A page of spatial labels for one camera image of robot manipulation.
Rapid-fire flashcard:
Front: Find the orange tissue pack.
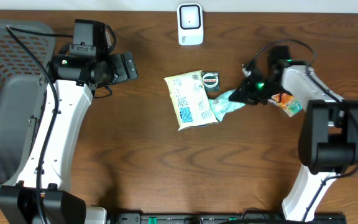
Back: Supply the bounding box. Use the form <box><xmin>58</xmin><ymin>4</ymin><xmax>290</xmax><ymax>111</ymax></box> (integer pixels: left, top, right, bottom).
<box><xmin>268</xmin><ymin>93</ymin><xmax>294</xmax><ymax>109</ymax></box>

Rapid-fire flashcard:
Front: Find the dark green snack packet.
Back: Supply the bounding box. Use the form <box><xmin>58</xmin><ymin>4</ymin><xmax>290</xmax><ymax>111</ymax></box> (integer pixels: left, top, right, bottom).
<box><xmin>201</xmin><ymin>72</ymin><xmax>220</xmax><ymax>91</ymax></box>

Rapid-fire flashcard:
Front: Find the small green tissue pack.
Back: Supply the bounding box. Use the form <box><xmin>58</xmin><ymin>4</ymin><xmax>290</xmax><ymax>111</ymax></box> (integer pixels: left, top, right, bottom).
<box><xmin>285</xmin><ymin>99</ymin><xmax>303</xmax><ymax>117</ymax></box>

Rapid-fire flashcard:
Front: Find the yellow snack bag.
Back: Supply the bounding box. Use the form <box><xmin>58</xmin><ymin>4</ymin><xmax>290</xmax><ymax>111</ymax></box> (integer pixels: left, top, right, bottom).
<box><xmin>164</xmin><ymin>70</ymin><xmax>218</xmax><ymax>131</ymax></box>

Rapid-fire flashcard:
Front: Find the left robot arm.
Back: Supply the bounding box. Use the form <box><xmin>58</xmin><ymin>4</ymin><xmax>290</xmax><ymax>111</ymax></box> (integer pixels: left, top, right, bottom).
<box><xmin>0</xmin><ymin>19</ymin><xmax>139</xmax><ymax>223</ymax></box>

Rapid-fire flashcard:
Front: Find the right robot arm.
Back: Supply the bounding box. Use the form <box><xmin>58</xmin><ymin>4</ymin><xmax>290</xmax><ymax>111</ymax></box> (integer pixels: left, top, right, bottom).
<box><xmin>229</xmin><ymin>45</ymin><xmax>358</xmax><ymax>223</ymax></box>

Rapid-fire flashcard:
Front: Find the white barcode scanner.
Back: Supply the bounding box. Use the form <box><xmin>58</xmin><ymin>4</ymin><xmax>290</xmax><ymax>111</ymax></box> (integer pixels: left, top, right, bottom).
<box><xmin>177</xmin><ymin>3</ymin><xmax>204</xmax><ymax>45</ymax></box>

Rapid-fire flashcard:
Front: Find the grey plastic basket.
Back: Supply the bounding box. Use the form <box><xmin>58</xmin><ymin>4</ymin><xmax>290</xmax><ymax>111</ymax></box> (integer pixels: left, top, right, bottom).
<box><xmin>0</xmin><ymin>20</ymin><xmax>55</xmax><ymax>186</ymax></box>

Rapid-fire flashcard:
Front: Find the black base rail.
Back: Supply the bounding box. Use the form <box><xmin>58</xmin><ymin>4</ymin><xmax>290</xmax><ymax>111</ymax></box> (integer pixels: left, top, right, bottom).
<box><xmin>110</xmin><ymin>212</ymin><xmax>347</xmax><ymax>224</ymax></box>

